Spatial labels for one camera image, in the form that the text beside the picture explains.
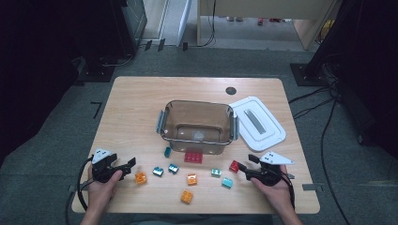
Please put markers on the small red item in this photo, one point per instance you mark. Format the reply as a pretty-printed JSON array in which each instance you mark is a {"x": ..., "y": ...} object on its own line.
[{"x": 260, "y": 21}]

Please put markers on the dark curtain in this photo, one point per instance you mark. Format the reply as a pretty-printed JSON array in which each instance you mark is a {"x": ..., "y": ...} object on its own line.
[
  {"x": 37, "y": 62},
  {"x": 375, "y": 62}
]

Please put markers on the black stand base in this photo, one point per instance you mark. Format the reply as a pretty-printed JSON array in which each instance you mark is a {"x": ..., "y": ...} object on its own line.
[
  {"x": 97, "y": 75},
  {"x": 305, "y": 76}
]

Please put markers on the person's dark trousers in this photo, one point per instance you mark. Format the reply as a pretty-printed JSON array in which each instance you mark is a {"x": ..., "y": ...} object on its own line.
[{"x": 203, "y": 220}]

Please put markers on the round dark table grommet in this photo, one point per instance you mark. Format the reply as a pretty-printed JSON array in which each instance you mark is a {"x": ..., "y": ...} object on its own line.
[{"x": 231, "y": 91}]

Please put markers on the clear brown plastic storage box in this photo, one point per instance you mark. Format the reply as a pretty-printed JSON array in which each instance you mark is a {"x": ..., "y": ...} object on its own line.
[{"x": 197, "y": 125}]

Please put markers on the person's left hand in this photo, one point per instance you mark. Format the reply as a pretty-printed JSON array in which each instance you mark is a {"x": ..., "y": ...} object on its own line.
[{"x": 100, "y": 195}]

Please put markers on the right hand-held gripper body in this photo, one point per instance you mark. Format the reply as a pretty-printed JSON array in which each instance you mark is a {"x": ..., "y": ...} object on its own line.
[{"x": 269, "y": 175}]

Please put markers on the small dark teal brick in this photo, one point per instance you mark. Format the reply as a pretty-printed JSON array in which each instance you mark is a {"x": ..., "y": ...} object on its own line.
[{"x": 167, "y": 152}]

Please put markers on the square red brick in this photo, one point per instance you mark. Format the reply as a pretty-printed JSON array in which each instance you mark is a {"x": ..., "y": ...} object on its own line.
[{"x": 233, "y": 166}]

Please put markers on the black angled floor tape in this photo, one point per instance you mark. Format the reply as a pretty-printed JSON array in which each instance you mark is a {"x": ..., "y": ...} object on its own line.
[{"x": 97, "y": 109}]

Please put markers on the yellow object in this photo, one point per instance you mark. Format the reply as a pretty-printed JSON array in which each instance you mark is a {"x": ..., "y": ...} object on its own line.
[{"x": 327, "y": 29}]

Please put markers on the white box lid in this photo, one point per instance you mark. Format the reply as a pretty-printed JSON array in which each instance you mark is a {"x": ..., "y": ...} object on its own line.
[{"x": 269, "y": 137}]

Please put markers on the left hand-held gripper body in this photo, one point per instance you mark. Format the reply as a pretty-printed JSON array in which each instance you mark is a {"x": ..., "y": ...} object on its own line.
[{"x": 101, "y": 170}]

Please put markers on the light wooden desk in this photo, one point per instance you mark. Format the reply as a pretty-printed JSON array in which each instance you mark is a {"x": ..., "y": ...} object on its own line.
[{"x": 266, "y": 7}]

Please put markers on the grey tape strip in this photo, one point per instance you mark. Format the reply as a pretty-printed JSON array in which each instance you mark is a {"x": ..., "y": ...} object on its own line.
[
  {"x": 313, "y": 187},
  {"x": 73, "y": 188}
]

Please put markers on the person's right hand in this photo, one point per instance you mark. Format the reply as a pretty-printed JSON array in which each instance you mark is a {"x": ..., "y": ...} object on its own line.
[{"x": 280, "y": 195}]

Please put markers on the long red brick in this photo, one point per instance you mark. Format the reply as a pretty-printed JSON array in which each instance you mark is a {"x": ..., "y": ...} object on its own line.
[{"x": 193, "y": 158}]

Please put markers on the light teal brick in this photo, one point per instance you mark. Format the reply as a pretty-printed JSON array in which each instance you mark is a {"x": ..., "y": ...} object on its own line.
[
  {"x": 227, "y": 182},
  {"x": 216, "y": 172}
]

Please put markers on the orange brick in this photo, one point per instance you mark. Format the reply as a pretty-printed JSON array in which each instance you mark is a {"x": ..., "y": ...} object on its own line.
[
  {"x": 141, "y": 178},
  {"x": 186, "y": 197},
  {"x": 191, "y": 179}
]

